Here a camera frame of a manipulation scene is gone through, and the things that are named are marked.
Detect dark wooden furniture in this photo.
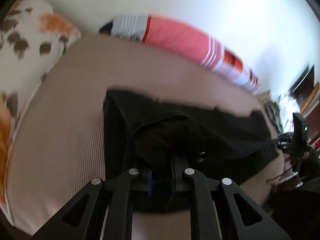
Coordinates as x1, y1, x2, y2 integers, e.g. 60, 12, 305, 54
288, 64, 320, 120

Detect white patterned cloth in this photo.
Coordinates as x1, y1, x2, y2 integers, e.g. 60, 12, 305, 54
276, 94, 300, 133

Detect white floral pillow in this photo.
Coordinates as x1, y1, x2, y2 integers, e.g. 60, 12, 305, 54
1, 0, 81, 206

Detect pink plaid bolster pillow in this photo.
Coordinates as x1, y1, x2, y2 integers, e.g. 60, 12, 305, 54
99, 14, 260, 94

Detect black pants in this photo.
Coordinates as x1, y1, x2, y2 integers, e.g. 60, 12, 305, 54
103, 89, 278, 206

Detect beige woven bed cover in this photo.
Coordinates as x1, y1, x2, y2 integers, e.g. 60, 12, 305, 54
0, 33, 286, 240

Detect striped navy olive garment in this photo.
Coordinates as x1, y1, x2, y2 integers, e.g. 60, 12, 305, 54
264, 101, 283, 134

